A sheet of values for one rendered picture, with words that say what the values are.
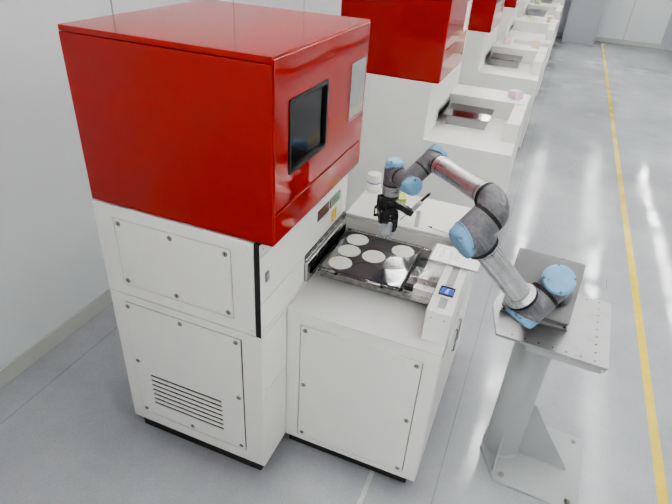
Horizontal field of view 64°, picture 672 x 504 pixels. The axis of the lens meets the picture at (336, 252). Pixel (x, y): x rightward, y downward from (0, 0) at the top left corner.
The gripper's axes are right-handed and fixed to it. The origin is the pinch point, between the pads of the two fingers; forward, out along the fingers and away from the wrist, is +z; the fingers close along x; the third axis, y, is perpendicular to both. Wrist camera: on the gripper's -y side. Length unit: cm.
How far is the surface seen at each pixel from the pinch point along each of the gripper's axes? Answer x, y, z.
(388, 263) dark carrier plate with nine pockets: 7.1, 2.8, 9.5
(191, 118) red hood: 15, 80, -61
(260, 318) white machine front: 30, 64, 8
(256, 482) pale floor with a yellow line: 32, 68, 99
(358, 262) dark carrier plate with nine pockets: 3.1, 15.1, 9.4
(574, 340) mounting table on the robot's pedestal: 64, -50, 17
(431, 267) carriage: 12.3, -15.6, 11.4
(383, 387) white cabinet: 45, 18, 42
